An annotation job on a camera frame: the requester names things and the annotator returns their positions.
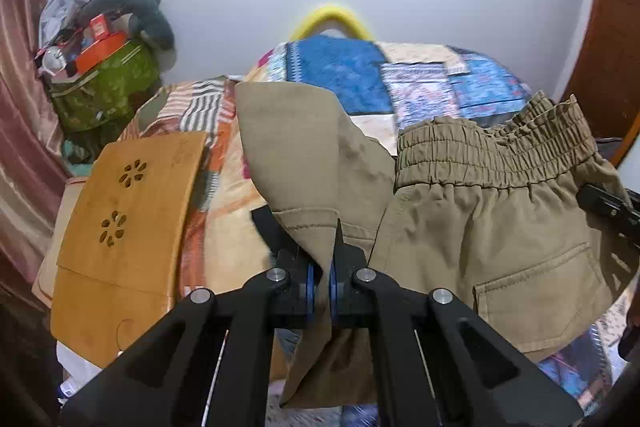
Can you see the brown wooden door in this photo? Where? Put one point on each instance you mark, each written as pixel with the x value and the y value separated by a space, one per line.
pixel 610 57

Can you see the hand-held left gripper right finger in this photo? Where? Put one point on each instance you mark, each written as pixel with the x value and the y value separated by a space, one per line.
pixel 334 289

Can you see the patchwork printed blanket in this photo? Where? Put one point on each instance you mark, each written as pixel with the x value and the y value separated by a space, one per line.
pixel 340 67

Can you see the striped cloth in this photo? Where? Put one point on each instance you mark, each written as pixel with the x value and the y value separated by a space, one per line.
pixel 200 112

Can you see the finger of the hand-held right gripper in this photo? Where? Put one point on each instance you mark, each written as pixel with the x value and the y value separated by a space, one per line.
pixel 607 207

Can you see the striped pink curtain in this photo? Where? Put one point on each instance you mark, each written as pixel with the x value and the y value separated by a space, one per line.
pixel 25 107

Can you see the small red box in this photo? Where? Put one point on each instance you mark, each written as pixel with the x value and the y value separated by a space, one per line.
pixel 100 27

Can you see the khaki pants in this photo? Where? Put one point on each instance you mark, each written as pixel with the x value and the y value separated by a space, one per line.
pixel 450 257

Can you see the orange box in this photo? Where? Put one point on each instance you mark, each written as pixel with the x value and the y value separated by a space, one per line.
pixel 100 49

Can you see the yellow foam tube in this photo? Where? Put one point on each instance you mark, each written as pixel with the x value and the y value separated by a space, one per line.
pixel 330 14

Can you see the pile of grey clothes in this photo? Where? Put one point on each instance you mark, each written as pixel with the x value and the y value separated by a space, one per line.
pixel 65 2

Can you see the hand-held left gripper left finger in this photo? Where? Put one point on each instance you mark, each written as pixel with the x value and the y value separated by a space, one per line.
pixel 310 289

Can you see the wooden lap table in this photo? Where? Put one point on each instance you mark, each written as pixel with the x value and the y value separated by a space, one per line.
pixel 125 247

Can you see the green patterned bag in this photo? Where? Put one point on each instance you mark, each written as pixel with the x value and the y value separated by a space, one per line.
pixel 110 92

